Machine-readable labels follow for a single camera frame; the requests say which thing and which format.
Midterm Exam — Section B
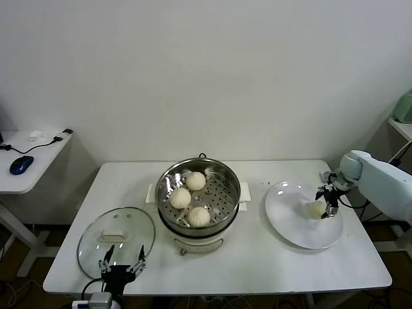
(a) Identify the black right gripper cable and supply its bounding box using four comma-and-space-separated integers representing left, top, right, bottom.
337, 192, 371, 209

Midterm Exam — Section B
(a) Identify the black desk cable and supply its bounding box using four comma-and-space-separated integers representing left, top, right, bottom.
0, 136, 64, 155

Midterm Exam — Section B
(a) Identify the stainless steel steamer basket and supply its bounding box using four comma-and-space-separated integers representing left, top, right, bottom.
156, 158, 241, 234

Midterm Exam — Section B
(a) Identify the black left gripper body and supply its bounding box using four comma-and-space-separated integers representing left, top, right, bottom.
101, 265, 136, 296

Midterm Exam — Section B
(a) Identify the round glass pot lid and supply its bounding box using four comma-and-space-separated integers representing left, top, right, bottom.
77, 206, 157, 278

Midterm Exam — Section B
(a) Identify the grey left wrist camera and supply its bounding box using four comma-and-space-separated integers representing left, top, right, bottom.
71, 292, 113, 309

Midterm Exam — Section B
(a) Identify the white shelf board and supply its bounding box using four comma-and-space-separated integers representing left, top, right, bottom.
388, 117, 412, 142

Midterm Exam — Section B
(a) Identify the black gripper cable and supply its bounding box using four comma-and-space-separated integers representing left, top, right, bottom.
80, 278, 106, 300
337, 192, 371, 209

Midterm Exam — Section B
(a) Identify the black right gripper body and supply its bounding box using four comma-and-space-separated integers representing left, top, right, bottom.
317, 182, 344, 203

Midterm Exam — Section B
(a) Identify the white round plate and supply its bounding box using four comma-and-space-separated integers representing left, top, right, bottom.
265, 181, 344, 250

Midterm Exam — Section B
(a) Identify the white side desk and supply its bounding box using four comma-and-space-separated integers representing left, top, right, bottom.
0, 130, 75, 277

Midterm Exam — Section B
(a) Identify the white steamed baozi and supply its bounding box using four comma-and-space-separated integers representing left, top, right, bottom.
169, 187, 192, 209
187, 206, 212, 229
308, 201, 329, 220
185, 171, 207, 191

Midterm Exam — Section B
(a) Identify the blue computer mouse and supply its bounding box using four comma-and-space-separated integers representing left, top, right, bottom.
9, 155, 35, 176

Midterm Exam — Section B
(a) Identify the dark monitor edge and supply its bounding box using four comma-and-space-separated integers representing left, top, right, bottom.
0, 99, 6, 145

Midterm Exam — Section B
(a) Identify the silver black cable adapter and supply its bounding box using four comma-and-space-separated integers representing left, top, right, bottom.
53, 128, 74, 142

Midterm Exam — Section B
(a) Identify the pale green appliance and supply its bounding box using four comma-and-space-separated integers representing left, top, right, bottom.
393, 91, 412, 125

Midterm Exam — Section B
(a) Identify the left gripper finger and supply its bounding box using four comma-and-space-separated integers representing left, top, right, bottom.
126, 245, 147, 275
97, 245, 116, 273

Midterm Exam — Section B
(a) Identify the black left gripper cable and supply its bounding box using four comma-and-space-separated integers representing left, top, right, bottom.
80, 278, 106, 300

